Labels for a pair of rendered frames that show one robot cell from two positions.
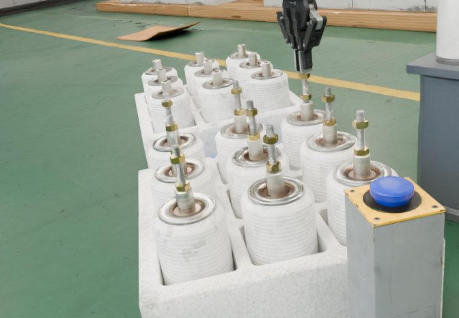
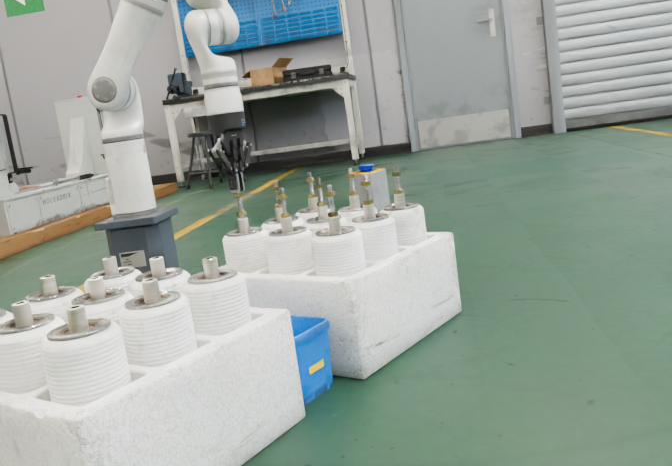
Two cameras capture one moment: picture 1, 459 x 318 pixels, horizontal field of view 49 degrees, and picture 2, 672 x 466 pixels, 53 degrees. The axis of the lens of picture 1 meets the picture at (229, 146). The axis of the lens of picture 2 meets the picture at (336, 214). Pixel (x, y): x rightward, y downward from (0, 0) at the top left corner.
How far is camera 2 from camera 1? 1.95 m
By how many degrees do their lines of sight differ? 127
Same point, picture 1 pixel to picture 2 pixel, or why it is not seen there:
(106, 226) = (375, 423)
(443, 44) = (149, 198)
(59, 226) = (424, 450)
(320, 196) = not seen: hidden behind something
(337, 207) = not seen: hidden behind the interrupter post
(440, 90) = (165, 230)
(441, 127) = (171, 260)
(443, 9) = (144, 171)
